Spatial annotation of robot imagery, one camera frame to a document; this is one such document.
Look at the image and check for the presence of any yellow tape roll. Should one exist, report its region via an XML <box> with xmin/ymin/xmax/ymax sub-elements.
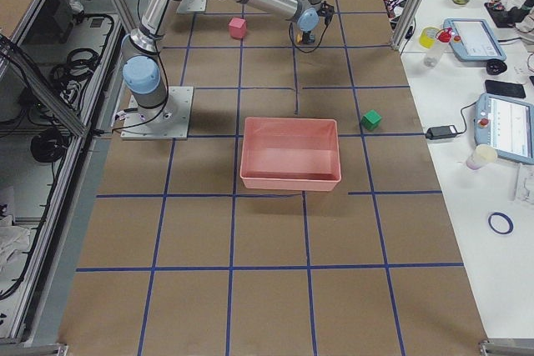
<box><xmin>418</xmin><ymin>27</ymin><xmax>441</xmax><ymax>49</ymax></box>

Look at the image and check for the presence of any plastic squeeze bottle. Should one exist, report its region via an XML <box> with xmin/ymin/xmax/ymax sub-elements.
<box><xmin>423</xmin><ymin>27</ymin><xmax>454</xmax><ymax>68</ymax></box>

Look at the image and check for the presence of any black power adapter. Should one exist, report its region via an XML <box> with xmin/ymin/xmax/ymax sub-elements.
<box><xmin>425</xmin><ymin>125</ymin><xmax>459</xmax><ymax>140</ymax></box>

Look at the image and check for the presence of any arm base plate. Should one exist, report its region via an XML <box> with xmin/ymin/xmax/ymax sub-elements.
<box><xmin>120</xmin><ymin>86</ymin><xmax>194</xmax><ymax>140</ymax></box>
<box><xmin>176</xmin><ymin>0</ymin><xmax>207</xmax><ymax>14</ymax></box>

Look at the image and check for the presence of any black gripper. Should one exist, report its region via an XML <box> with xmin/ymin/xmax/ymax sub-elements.
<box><xmin>318</xmin><ymin>2</ymin><xmax>335</xmax><ymax>25</ymax></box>

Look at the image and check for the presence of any teach pendant near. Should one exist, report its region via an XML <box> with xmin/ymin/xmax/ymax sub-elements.
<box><xmin>473</xmin><ymin>93</ymin><xmax>533</xmax><ymax>165</ymax></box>

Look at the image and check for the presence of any teach pendant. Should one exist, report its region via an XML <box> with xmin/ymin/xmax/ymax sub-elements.
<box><xmin>443</xmin><ymin>18</ymin><xmax>506</xmax><ymax>62</ymax></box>
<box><xmin>473</xmin><ymin>93</ymin><xmax>533</xmax><ymax>165</ymax></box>

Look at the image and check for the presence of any pink cube centre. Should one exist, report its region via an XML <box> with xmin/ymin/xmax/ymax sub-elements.
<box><xmin>228</xmin><ymin>18</ymin><xmax>247</xmax><ymax>39</ymax></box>

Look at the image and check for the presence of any green cube near arm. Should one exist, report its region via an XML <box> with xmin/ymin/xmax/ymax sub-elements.
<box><xmin>360</xmin><ymin>109</ymin><xmax>382</xmax><ymax>131</ymax></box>

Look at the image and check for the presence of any teach pendant far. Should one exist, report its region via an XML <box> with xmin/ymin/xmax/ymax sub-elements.
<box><xmin>443</xmin><ymin>18</ymin><xmax>506</xmax><ymax>62</ymax></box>

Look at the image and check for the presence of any blue tape ring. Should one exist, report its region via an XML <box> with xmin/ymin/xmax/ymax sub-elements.
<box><xmin>487</xmin><ymin>212</ymin><xmax>514</xmax><ymax>235</ymax></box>

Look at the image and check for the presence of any black smartphone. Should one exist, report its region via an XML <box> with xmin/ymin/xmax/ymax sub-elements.
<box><xmin>484</xmin><ymin>79</ymin><xmax>526</xmax><ymax>99</ymax></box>

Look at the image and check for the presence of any pink plastic bin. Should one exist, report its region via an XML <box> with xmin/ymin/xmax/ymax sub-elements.
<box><xmin>239</xmin><ymin>117</ymin><xmax>341</xmax><ymax>192</ymax></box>

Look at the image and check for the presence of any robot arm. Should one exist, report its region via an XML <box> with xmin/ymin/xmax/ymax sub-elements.
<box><xmin>122</xmin><ymin>0</ymin><xmax>335</xmax><ymax>126</ymax></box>

